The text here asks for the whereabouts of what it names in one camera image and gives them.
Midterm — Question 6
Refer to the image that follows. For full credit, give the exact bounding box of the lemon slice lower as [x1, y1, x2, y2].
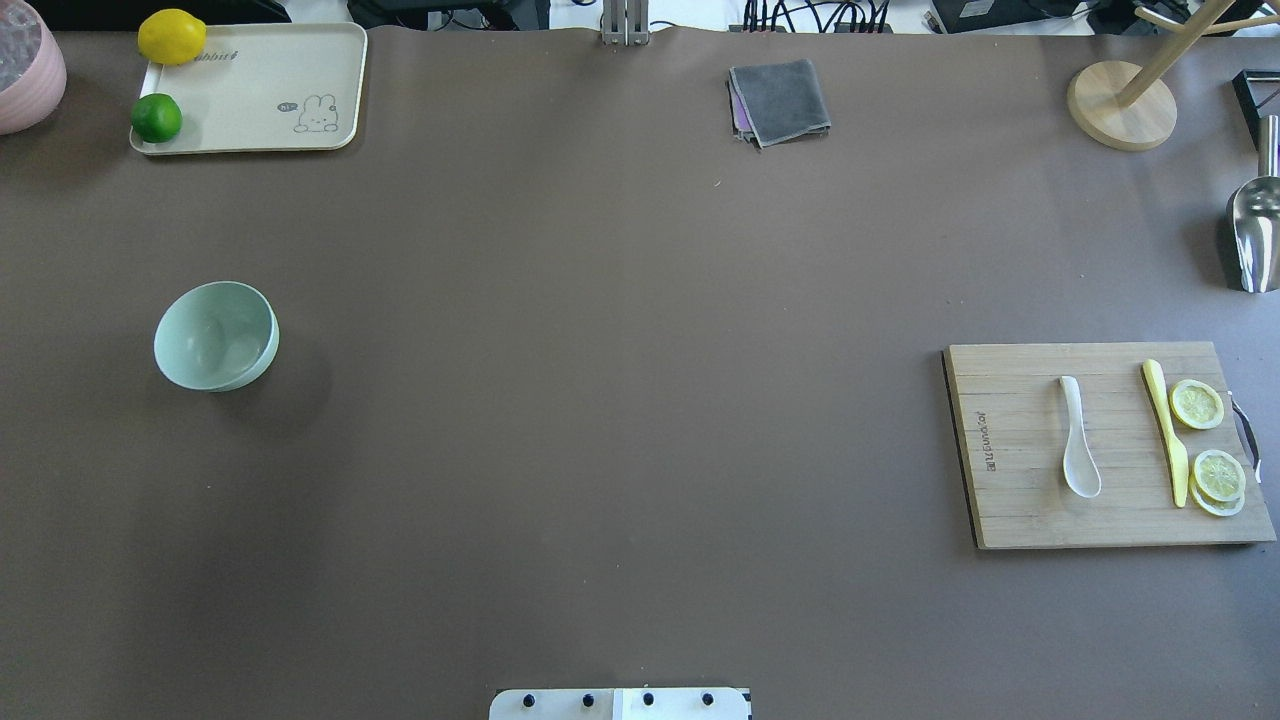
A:
[1192, 448, 1247, 505]

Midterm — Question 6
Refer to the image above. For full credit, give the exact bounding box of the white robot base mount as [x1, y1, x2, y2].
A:
[488, 685, 753, 719]

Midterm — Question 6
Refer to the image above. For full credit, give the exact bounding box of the yellow lemon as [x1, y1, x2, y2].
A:
[136, 8, 207, 65]

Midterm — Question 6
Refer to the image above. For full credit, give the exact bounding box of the pink ice bowl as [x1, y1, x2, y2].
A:
[1, 1, 67, 135]

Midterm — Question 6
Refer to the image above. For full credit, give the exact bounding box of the cream rabbit tray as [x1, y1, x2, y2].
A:
[129, 22, 369, 156]

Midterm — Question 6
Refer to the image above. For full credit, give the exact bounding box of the black metal holder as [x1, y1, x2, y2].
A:
[1231, 69, 1279, 149]

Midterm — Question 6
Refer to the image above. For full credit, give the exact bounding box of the lemon slice bottom hidden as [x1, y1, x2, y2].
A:
[1189, 480, 1245, 518]

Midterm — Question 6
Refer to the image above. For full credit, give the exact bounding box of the wooden mug stand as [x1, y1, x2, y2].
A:
[1066, 1, 1279, 152]

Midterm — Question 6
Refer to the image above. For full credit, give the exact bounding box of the yellow plastic knife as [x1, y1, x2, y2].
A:
[1140, 359, 1190, 509]

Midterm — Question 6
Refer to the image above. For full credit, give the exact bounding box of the metal scoop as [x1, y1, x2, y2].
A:
[1228, 115, 1279, 293]

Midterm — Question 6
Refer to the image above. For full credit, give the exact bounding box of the green lime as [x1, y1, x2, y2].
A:
[131, 94, 184, 143]

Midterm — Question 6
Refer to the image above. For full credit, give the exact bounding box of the aluminium frame post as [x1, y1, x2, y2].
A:
[600, 0, 650, 46]

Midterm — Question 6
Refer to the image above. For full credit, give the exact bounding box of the grey folded cloth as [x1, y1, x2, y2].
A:
[727, 59, 832, 149]

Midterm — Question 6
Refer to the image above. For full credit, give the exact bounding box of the bamboo cutting board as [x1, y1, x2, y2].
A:
[943, 342, 1276, 550]

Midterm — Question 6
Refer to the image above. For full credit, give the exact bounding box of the lemon slice upper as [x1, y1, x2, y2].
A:
[1169, 378, 1225, 430]

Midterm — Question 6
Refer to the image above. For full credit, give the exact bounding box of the light green bowl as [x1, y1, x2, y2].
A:
[154, 281, 282, 392]

